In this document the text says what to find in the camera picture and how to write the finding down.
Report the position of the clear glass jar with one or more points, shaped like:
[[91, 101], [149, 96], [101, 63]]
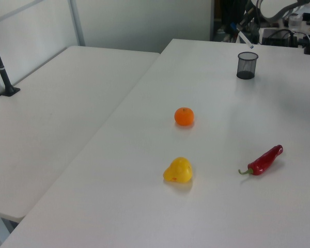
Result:
[[295, 21]]

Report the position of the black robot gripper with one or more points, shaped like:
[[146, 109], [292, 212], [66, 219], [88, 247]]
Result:
[[253, 6]]

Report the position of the orange mandarin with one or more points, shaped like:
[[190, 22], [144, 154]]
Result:
[[184, 116]]

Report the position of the black electronics box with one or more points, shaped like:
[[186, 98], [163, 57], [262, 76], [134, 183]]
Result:
[[276, 37]]

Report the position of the grey partition frame post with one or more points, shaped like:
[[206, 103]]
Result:
[[77, 22]]

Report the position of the white marker with blue cap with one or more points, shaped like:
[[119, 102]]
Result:
[[244, 37]]

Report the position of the black camera stand pole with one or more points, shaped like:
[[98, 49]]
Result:
[[0, 65]]

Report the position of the red chili pepper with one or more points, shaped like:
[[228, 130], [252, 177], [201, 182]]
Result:
[[264, 160]]

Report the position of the yellow bell pepper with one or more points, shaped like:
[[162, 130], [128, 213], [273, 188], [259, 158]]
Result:
[[178, 170]]

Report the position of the black mesh pen cup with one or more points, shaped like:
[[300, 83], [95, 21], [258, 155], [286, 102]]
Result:
[[247, 65]]

